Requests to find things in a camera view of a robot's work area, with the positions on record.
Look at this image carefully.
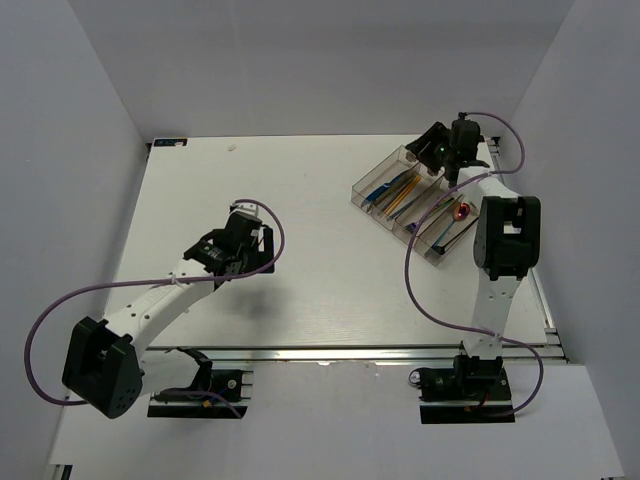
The orange chopstick diagonal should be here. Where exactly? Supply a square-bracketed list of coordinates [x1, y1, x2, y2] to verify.
[383, 174, 415, 213]

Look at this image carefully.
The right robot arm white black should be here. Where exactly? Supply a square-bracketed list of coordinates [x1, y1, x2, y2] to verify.
[409, 112, 541, 361]

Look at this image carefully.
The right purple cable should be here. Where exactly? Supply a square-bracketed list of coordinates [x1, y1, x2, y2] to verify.
[403, 110, 545, 414]

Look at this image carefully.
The ornate gold fork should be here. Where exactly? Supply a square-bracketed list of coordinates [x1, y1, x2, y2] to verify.
[433, 197, 454, 212]

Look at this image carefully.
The orange chopstick horizontal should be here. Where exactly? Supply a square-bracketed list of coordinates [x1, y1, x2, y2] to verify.
[384, 175, 421, 216]

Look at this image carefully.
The purple cable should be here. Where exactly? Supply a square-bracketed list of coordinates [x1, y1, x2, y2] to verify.
[403, 110, 545, 414]
[23, 198, 287, 406]

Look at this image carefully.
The blue label left corner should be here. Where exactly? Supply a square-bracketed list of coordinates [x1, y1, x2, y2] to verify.
[152, 138, 188, 148]

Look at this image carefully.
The iridescent green fork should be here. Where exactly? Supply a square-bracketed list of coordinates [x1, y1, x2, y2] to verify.
[407, 198, 456, 234]

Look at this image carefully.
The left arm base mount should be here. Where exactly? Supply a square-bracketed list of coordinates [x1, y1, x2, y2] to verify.
[141, 348, 254, 420]

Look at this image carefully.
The iridescent purple spoon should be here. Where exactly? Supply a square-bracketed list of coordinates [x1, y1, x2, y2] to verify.
[431, 202, 471, 250]

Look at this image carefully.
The clear compartment organizer tray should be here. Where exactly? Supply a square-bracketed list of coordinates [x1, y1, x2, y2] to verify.
[351, 146, 478, 265]

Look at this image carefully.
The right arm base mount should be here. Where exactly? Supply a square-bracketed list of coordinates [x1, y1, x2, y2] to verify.
[408, 354, 515, 425]

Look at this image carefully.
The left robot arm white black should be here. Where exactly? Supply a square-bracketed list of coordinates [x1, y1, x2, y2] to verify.
[62, 210, 275, 419]

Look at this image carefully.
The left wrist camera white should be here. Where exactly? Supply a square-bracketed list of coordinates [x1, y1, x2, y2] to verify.
[230, 201, 260, 220]

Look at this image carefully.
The black spoon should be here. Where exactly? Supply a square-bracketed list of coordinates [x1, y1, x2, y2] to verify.
[433, 220, 477, 255]

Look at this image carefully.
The blue iridescent knife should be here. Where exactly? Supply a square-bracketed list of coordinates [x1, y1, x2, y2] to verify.
[360, 173, 406, 209]

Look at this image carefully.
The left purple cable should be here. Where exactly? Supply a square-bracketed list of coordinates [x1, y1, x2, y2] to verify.
[23, 198, 287, 406]

